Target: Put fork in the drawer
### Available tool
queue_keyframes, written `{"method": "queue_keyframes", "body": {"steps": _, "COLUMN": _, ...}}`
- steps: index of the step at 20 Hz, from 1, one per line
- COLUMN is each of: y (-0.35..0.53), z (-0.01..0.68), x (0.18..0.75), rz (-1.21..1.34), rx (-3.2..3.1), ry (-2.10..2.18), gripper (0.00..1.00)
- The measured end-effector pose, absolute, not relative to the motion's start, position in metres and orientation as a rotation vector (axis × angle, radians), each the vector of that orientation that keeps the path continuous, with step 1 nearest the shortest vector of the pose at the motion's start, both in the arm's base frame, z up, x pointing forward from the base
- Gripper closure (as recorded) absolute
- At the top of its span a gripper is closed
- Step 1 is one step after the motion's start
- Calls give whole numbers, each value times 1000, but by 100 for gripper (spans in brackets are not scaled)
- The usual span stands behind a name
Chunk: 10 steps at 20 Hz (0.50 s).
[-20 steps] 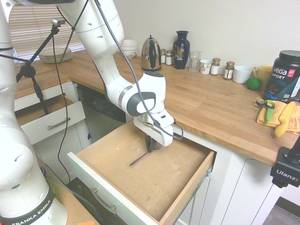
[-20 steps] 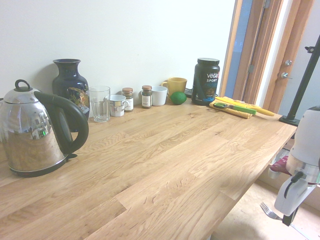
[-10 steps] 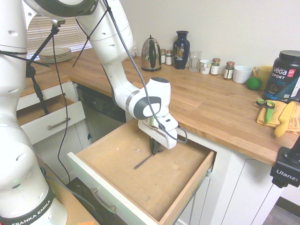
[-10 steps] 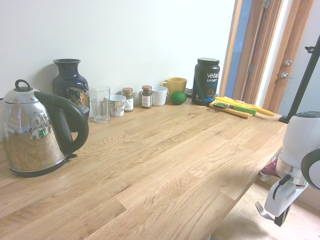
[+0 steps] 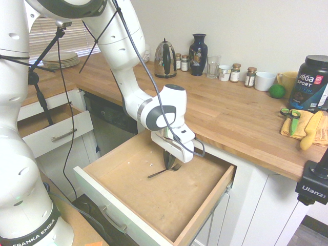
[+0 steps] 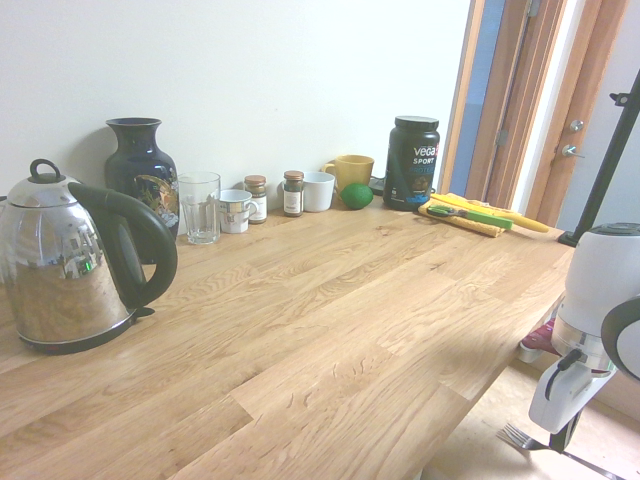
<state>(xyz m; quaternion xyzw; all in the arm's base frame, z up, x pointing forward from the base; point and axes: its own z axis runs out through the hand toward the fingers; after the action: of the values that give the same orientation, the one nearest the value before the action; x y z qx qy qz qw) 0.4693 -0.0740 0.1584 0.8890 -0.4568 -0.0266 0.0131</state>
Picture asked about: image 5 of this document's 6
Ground silver metal fork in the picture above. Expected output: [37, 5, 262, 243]
[147, 162, 183, 179]

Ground silver drawer handle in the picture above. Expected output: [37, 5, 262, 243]
[101, 204, 128, 235]
[50, 128, 78, 143]

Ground green lime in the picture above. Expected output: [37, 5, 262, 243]
[268, 84, 286, 99]

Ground yellow knife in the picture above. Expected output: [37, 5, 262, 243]
[299, 110, 324, 151]

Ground stainless steel electric kettle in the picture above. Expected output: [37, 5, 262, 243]
[153, 38, 178, 79]

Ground large wooden drawer white front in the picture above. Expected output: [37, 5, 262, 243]
[73, 133, 238, 246]

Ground yellow ceramic mug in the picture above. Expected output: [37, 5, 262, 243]
[276, 71, 299, 96]

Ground wooden robot mounting table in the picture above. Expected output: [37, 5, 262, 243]
[38, 169, 111, 246]

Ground stack of white plates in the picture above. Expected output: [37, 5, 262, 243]
[42, 52, 80, 69]

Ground dark spice jar copper lid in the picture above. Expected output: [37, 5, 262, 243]
[244, 67, 257, 88]

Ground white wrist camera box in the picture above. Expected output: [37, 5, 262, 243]
[169, 125, 197, 149]

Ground white patterned jar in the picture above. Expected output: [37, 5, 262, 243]
[143, 43, 152, 64]

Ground small white jar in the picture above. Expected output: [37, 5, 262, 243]
[218, 65, 233, 82]

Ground gray braided cable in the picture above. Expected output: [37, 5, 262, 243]
[112, 0, 206, 157]

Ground black tripod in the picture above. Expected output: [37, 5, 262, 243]
[27, 27, 67, 126]

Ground light spice jar copper lid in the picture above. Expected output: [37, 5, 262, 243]
[230, 63, 242, 83]

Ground clear drinking glass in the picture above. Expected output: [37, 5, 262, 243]
[206, 55, 221, 79]

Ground green handled scissors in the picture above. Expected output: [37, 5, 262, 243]
[280, 108, 300, 137]

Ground black protein powder tub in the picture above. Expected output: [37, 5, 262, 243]
[289, 54, 328, 114]

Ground black dishwasher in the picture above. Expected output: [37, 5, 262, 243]
[84, 92, 139, 165]

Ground plain white cup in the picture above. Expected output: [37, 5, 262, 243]
[254, 71, 277, 92]

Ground thin black camera cable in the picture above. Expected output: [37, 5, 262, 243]
[56, 35, 79, 203]

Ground yellow folded cloth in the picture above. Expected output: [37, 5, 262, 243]
[280, 109, 328, 147]

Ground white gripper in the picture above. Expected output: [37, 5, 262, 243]
[150, 130, 195, 170]

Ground black camera clamp with pole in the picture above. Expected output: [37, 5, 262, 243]
[294, 143, 328, 206]

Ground small wooden drawer white front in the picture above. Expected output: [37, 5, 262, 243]
[17, 102, 94, 159]

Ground white window blinds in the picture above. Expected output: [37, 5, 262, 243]
[27, 15, 102, 65]

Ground dark blue painted vase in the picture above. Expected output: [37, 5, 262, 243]
[189, 33, 207, 76]

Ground white base cabinet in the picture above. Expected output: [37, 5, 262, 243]
[33, 88, 312, 246]

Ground silver camera on tripod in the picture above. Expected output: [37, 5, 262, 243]
[55, 19, 73, 28]

